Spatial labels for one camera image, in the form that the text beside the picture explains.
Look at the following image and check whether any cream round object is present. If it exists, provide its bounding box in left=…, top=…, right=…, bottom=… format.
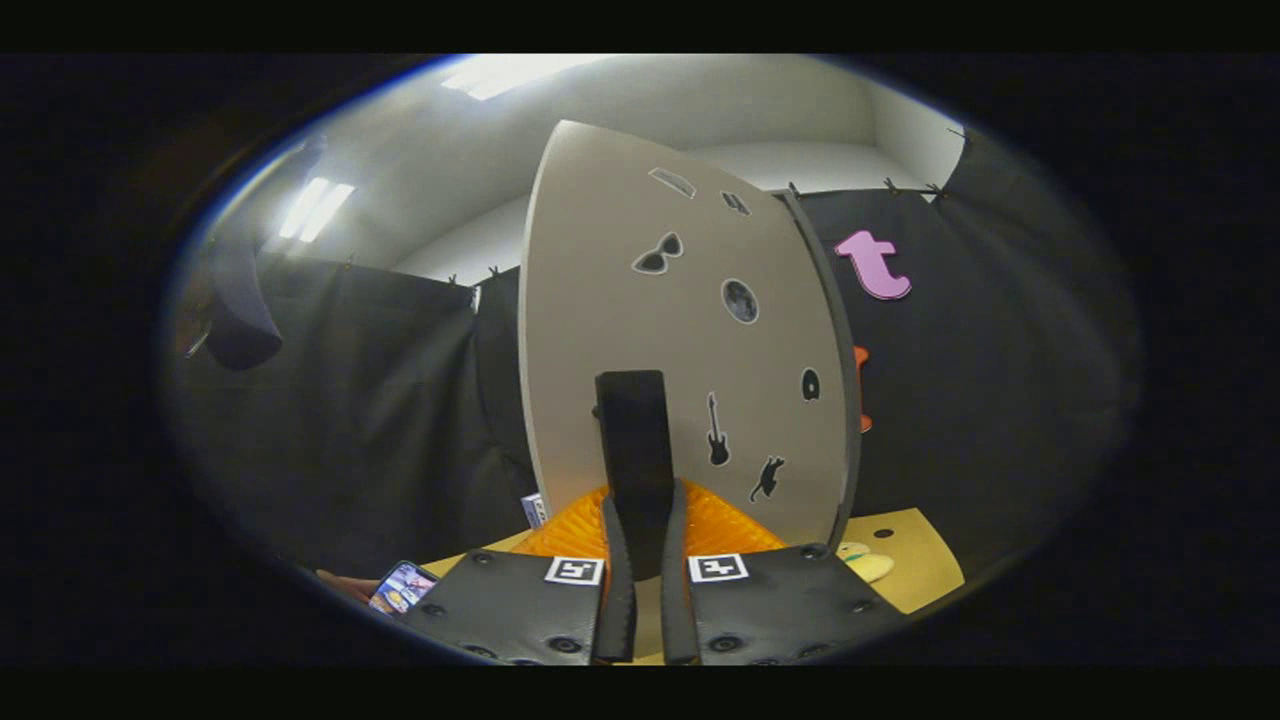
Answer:
left=835, top=541, right=896, bottom=584

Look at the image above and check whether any white cabinet door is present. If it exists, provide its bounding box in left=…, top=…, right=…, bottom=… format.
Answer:
left=518, top=120, right=851, bottom=549

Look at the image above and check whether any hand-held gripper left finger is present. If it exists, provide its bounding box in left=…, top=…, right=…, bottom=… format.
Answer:
left=398, top=482, right=638, bottom=666

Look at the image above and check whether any black door handle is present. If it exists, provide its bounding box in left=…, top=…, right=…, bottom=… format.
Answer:
left=594, top=370, right=679, bottom=581

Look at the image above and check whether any dark blue cap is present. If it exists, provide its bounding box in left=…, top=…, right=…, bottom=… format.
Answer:
left=205, top=240, right=284, bottom=372

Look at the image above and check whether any narrow ceiling light panel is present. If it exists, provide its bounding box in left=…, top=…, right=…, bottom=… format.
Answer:
left=278, top=177, right=356, bottom=244

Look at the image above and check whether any wide ceiling light panel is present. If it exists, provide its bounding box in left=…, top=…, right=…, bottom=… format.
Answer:
left=440, top=54, right=601, bottom=101

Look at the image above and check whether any black backdrop cloth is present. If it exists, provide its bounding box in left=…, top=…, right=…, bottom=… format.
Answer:
left=170, top=130, right=1146, bottom=601

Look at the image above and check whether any smartphone with colourful screen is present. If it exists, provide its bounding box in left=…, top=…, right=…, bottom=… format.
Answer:
left=368, top=561, right=441, bottom=618

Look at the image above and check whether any dark grey cabinet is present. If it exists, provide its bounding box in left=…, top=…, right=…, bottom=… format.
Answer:
left=780, top=190, right=863, bottom=521

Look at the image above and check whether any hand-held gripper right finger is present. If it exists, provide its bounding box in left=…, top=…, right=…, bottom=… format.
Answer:
left=660, top=478, right=906, bottom=666

